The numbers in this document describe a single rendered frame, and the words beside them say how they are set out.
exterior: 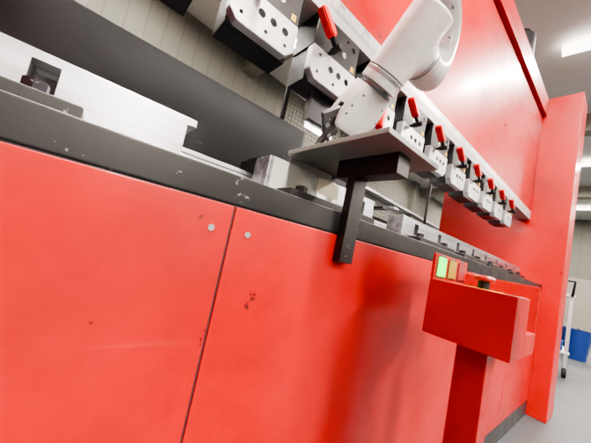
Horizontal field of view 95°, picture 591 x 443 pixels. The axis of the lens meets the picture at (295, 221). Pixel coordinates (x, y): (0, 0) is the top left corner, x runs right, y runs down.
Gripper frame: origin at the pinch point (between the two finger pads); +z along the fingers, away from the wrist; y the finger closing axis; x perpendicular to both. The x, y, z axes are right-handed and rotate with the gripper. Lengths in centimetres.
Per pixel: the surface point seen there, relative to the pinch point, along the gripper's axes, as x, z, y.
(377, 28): -29.2, -29.5, -11.8
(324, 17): -17.2, -20.6, 9.5
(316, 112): -11.6, -3.9, 1.3
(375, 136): 15.8, -9.0, 7.2
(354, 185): 13.2, 0.8, 0.4
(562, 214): -13, -37, -216
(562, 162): -40, -65, -216
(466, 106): -35, -37, -77
